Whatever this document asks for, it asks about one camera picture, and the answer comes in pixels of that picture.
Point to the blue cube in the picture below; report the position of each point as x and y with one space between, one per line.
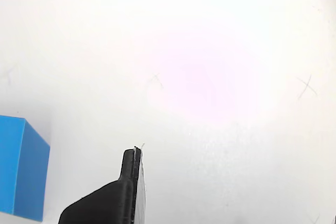
21 166

